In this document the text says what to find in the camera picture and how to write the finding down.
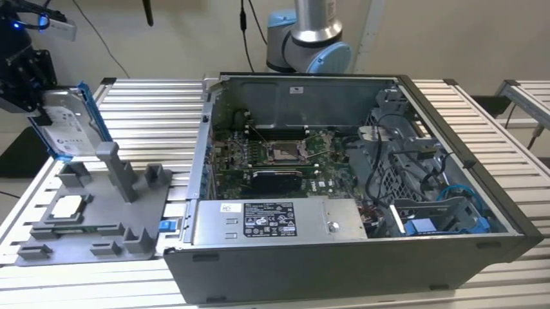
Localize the hard disk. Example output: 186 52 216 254
28 80 114 162

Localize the thin black hanging cable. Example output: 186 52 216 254
238 0 255 72

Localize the blue disk bay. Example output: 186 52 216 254
393 196 494 238

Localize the thin wire locking lever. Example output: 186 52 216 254
252 126 276 145

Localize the small silver wrist camera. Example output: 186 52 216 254
43 14 79 42

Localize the black wire with plug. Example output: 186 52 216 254
419 144 457 194

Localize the black box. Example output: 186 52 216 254
0 127 49 180

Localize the long black wire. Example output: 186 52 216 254
364 114 387 207

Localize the silver power supply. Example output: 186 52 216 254
191 198 369 245

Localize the black block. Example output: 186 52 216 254
470 95 513 118

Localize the black graphics card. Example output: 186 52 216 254
247 169 306 196

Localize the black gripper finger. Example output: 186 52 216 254
28 50 59 126

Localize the thick black cable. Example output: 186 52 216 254
142 0 155 26

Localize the CPU socket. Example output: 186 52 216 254
267 140 308 162

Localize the silver CPU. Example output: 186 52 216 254
51 196 87 217

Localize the blue wire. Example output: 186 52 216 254
437 183 478 207

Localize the white plastic connector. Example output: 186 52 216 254
358 125 390 142

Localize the green motherboard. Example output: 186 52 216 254
210 127 375 207

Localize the metal socket cover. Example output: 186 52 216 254
300 130 336 160

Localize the black open PC case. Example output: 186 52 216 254
163 71 545 305

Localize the aluminium frame table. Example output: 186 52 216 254
494 79 550 129

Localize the grey parts rack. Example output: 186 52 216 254
15 141 172 268

